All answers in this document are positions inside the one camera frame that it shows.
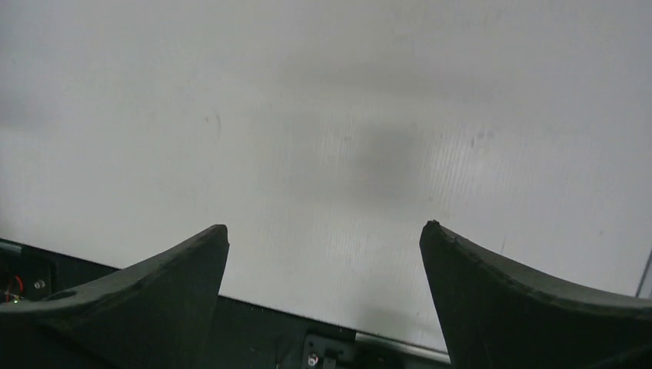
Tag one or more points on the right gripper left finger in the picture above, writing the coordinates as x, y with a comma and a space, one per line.
154, 314

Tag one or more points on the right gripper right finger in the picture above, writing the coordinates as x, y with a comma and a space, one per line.
495, 312

